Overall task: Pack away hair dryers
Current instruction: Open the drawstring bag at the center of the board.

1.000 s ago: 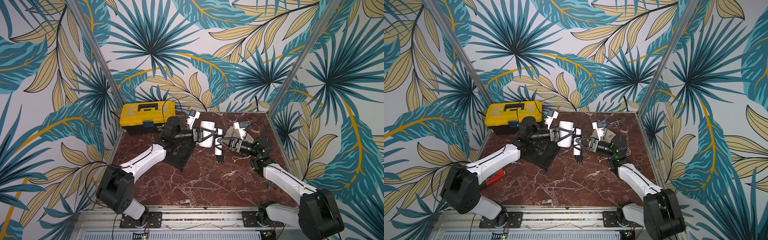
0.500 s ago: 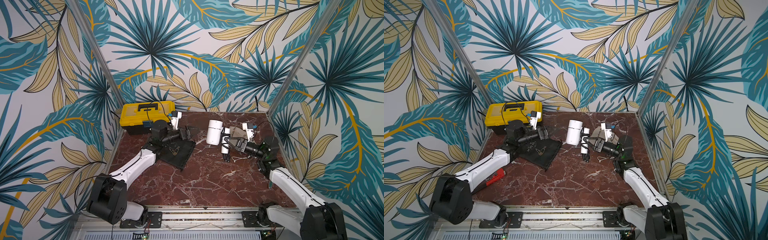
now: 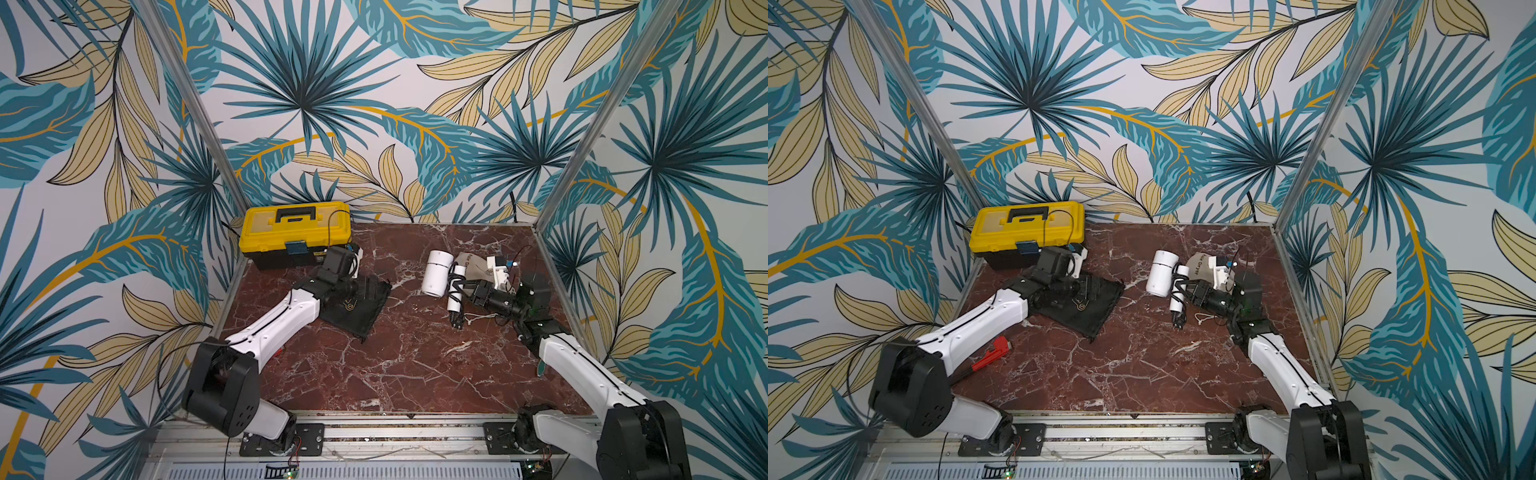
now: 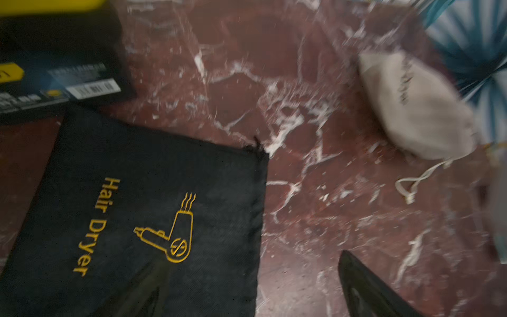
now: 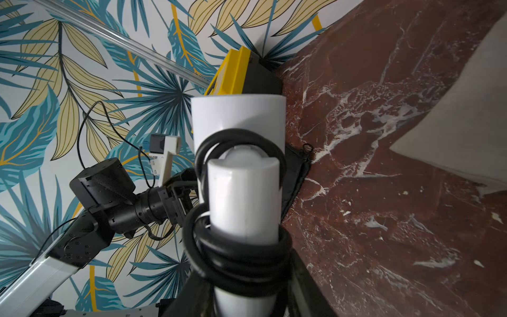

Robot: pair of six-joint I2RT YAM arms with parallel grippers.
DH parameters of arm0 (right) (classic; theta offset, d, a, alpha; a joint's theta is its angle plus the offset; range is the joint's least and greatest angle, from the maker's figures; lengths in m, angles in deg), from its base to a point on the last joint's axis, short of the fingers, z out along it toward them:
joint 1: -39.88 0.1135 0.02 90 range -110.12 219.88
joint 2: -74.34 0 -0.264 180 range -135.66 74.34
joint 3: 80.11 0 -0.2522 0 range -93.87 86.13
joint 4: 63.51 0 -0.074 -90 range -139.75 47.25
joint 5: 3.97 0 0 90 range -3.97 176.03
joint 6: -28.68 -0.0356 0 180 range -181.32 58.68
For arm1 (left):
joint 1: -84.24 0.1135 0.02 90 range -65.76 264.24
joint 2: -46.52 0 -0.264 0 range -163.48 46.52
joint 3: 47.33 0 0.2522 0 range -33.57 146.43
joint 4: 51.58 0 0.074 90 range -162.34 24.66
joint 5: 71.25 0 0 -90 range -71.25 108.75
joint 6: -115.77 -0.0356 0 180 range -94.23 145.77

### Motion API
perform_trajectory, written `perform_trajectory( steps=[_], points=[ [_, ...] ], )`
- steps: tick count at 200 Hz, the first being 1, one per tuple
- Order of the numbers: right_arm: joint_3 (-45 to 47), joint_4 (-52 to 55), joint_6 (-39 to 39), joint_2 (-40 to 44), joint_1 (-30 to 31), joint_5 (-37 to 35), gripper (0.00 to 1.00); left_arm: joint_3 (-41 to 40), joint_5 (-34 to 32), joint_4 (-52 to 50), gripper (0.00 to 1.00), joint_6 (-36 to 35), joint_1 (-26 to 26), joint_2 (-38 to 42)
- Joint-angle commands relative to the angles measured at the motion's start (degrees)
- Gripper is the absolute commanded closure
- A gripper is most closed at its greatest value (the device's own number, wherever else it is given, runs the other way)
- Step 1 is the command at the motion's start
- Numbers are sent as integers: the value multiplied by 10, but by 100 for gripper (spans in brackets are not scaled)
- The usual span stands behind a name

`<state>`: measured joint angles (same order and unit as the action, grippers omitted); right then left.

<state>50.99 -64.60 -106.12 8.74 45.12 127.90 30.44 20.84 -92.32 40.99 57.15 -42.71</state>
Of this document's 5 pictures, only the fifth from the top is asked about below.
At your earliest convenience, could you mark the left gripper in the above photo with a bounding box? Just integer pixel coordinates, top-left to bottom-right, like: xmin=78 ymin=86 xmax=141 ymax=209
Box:
xmin=136 ymin=169 xmax=198 ymax=227

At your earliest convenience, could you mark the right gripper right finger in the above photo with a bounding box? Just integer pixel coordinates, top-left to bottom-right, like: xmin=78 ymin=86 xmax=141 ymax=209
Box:
xmin=287 ymin=249 xmax=337 ymax=317

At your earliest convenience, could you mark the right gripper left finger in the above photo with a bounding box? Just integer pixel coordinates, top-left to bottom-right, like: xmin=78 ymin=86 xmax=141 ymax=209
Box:
xmin=162 ymin=273 xmax=214 ymax=317

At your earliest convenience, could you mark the white hair dryer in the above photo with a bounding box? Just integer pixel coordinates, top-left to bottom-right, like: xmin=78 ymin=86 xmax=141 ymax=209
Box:
xmin=183 ymin=95 xmax=292 ymax=316

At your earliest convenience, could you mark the beige drawstring dryer bag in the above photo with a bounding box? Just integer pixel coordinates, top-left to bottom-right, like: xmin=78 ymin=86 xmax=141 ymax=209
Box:
xmin=390 ymin=17 xmax=506 ymax=194

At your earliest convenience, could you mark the black drawstring dryer bag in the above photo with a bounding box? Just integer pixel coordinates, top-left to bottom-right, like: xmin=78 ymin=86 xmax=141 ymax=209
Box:
xmin=281 ymin=143 xmax=314 ymax=220

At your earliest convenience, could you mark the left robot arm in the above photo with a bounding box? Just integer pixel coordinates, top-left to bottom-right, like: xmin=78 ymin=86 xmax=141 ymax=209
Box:
xmin=1 ymin=158 xmax=198 ymax=316

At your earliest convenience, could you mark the yellow black toolbox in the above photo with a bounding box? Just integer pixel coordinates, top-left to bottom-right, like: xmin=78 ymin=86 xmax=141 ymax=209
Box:
xmin=203 ymin=46 xmax=283 ymax=96

